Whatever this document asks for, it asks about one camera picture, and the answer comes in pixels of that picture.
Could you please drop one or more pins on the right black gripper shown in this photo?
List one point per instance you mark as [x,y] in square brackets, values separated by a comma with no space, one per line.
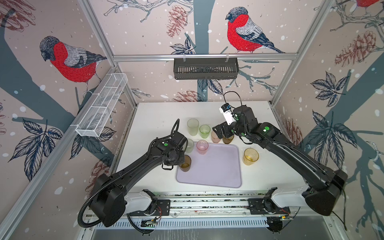
[219,131]

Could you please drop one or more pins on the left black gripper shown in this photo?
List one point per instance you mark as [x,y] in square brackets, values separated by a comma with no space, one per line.
[180,161]

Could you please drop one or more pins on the dark amber textured glass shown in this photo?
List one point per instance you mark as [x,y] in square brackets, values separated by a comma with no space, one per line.
[228,140]

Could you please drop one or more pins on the olive amber textured glass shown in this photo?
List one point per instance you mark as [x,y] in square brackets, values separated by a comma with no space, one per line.
[186,165]

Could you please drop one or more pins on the pale green short glass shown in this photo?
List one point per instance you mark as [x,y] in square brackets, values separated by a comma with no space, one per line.
[190,146]

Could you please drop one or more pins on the pink faceted glass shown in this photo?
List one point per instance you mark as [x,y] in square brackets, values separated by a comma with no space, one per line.
[202,147]

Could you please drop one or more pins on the tall pale green glass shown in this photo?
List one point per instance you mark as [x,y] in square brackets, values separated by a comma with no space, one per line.
[193,126]

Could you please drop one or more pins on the yellow faceted glass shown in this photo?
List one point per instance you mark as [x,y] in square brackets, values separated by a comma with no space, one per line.
[250,156]

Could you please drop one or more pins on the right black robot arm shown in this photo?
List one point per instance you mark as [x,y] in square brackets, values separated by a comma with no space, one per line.
[325,184]

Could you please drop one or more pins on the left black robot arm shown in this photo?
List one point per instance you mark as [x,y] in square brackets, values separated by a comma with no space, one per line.
[107,203]

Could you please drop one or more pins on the lavender plastic tray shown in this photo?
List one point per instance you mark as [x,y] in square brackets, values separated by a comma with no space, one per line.
[219,166]

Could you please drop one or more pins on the pale pink textured glass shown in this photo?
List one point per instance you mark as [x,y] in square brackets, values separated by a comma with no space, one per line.
[215,138]

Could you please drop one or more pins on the small bright green glass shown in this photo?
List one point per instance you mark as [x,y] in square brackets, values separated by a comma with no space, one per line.
[204,131]

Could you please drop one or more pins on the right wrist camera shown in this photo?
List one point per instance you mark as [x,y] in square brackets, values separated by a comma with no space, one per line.
[226,110]

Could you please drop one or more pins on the aluminium front rail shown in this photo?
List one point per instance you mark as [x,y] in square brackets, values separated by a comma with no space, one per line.
[222,205]

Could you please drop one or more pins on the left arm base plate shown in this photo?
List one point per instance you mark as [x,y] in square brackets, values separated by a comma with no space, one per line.
[156,209]

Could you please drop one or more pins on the black hanging wire basket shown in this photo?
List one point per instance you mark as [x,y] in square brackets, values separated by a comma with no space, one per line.
[206,68]

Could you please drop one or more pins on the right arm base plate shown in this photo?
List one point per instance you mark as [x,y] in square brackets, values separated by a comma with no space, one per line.
[266,207]

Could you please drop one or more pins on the white mesh wall shelf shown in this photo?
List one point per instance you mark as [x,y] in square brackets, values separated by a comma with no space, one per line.
[99,112]

